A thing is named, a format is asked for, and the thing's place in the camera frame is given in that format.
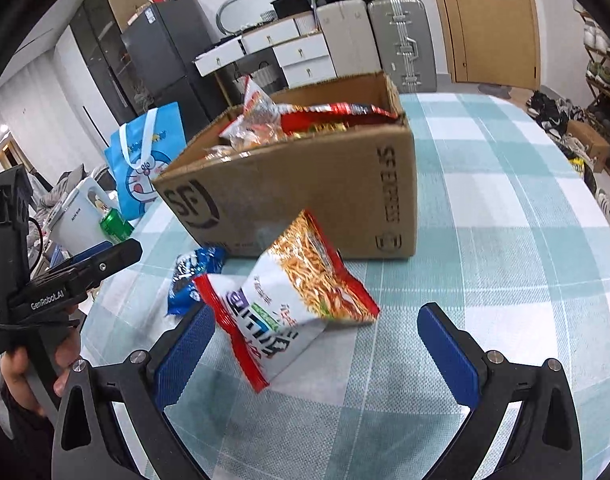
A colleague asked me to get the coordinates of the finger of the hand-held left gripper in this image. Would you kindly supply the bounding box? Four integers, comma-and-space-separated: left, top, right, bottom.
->
60, 238, 143, 291
65, 241, 114, 267

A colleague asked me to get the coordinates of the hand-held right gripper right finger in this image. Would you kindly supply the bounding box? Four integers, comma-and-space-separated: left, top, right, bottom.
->
417, 302, 583, 480

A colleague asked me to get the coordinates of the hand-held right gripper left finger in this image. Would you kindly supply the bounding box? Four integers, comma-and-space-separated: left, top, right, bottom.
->
50, 301, 218, 480

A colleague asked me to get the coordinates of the blue snack packet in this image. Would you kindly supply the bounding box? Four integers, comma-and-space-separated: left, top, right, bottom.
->
166, 246, 228, 317

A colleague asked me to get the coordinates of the white red noodle snack bag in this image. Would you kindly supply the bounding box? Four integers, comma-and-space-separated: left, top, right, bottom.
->
192, 210, 382, 393
220, 75, 290, 153

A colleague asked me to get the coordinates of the clear sponge cake packet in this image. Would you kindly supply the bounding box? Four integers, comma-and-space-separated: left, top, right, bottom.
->
204, 142, 248, 162

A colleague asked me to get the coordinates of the brown cardboard box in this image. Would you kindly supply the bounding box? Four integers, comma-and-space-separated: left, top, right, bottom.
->
151, 71, 418, 261

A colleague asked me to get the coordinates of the red noodle packet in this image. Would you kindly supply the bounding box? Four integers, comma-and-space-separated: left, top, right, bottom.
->
280, 101, 400, 136

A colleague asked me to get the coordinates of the person's left hand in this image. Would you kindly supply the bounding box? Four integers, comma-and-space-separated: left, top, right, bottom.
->
0, 305, 86, 413

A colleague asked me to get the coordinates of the green drink can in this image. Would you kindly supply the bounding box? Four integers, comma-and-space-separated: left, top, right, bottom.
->
100, 208, 134, 246

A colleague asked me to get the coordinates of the white plastic appliance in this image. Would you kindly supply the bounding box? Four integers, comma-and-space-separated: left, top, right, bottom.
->
50, 176, 116, 261

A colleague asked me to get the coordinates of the blue cartoon tote bag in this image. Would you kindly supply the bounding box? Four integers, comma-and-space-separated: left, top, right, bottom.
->
104, 101, 186, 221

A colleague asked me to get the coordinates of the black glass cabinet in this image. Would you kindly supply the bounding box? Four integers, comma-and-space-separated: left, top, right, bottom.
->
69, 0, 153, 123

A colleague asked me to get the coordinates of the dark grey refrigerator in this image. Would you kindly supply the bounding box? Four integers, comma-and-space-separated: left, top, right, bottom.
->
121, 1, 226, 128

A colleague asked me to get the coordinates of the small cardboard box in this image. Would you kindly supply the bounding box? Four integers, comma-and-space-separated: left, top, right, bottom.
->
565, 120, 610, 171

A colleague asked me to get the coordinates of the group of assorted shoes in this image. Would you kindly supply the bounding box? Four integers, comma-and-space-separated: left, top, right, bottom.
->
527, 0, 610, 241

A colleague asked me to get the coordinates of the white drawer cabinet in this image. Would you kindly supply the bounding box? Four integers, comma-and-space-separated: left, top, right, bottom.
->
194, 10, 336, 92

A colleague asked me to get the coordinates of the silver suitcase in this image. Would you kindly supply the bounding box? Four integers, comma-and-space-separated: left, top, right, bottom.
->
367, 0, 438, 93

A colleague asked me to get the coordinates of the white suitcase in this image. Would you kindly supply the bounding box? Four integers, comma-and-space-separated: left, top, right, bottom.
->
316, 0, 386, 81

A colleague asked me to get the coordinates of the metal shoe rack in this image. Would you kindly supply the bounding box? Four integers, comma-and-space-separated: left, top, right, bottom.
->
580, 5, 610, 186

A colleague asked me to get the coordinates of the wooden door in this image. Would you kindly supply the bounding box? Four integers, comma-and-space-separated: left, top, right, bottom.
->
425, 0, 543, 86

